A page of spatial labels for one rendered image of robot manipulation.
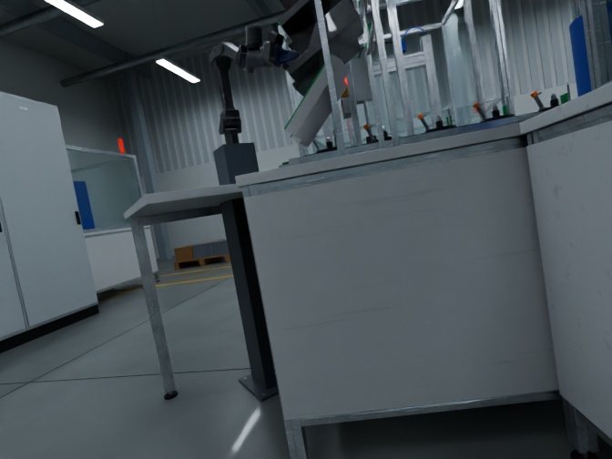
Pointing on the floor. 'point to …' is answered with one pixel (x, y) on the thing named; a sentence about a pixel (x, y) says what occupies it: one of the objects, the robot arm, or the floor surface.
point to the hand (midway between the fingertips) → (292, 56)
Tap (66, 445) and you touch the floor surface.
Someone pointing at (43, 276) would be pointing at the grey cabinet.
